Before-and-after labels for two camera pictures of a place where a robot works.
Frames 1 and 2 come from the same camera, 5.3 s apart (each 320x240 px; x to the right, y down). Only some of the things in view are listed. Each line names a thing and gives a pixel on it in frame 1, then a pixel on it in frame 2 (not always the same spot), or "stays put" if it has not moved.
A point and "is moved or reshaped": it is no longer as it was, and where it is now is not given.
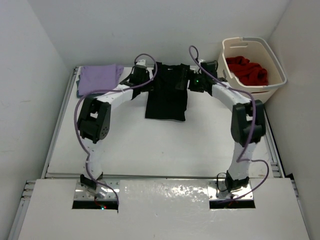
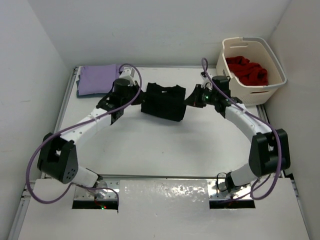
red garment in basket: x=249 y=73 stays put
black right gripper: x=191 y=76 → x=194 y=99
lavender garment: x=99 y=77 stays put
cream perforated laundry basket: x=257 y=50 stays put
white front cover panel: x=162 y=210 stays put
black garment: x=167 y=99 is moved or reshaped
